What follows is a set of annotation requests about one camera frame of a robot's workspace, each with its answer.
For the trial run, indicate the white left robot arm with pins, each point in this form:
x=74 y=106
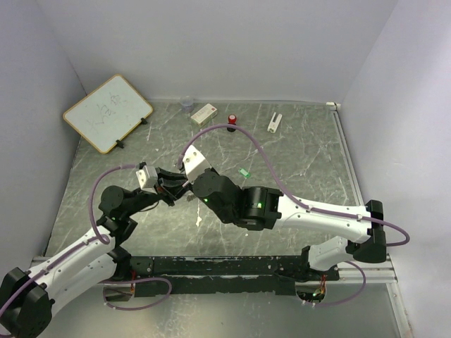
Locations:
x=31 y=298

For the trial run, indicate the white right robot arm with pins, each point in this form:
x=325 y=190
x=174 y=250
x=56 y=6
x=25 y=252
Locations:
x=263 y=208

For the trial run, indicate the aluminium frame rail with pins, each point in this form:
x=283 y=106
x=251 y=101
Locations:
x=382 y=273

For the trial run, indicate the small whiteboard with wooden frame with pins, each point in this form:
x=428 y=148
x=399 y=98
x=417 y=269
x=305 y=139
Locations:
x=109 y=114

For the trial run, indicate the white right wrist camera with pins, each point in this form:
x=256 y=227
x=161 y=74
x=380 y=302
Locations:
x=193 y=163

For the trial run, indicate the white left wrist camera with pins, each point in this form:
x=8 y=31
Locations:
x=147 y=178

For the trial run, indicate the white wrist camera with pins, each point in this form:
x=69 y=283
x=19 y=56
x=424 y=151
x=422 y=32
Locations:
x=147 y=178
x=193 y=163

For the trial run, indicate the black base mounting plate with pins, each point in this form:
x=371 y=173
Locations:
x=225 y=274

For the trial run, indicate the white stapler remover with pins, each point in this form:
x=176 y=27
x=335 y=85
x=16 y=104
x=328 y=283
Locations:
x=274 y=122

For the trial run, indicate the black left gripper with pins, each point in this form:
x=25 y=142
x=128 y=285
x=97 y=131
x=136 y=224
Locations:
x=169 y=193

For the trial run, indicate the green key tag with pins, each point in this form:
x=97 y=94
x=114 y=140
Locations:
x=244 y=172

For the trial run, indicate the red and black stamp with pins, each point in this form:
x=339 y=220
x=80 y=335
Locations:
x=232 y=119

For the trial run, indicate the white staples box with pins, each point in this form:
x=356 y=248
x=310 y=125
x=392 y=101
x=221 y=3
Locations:
x=204 y=115

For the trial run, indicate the clear cup of paper clips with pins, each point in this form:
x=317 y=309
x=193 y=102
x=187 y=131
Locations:
x=187 y=104

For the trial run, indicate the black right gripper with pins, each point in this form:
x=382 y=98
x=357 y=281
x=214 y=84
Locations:
x=212 y=170

